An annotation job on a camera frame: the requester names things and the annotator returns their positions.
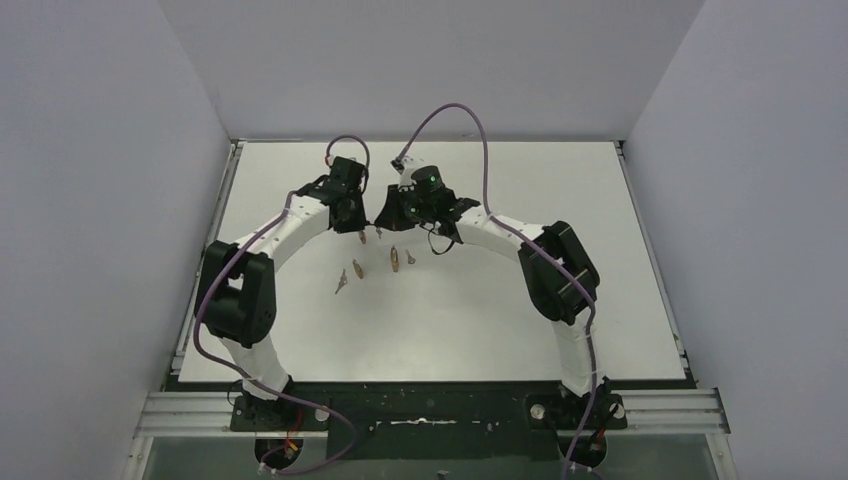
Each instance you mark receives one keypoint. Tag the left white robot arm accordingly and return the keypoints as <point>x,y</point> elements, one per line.
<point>236,307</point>

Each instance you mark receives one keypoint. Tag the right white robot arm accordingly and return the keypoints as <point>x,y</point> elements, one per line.
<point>560,278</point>

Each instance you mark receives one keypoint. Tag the brass padlock shackle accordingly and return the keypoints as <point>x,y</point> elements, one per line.
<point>394,259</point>

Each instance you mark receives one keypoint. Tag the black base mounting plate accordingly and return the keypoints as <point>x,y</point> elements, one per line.
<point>538,420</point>

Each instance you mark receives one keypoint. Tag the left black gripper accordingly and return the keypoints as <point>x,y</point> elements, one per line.
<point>348,216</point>

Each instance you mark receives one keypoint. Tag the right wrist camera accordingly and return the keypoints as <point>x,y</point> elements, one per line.
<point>406,166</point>

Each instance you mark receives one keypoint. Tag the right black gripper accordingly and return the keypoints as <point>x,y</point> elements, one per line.
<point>393,218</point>

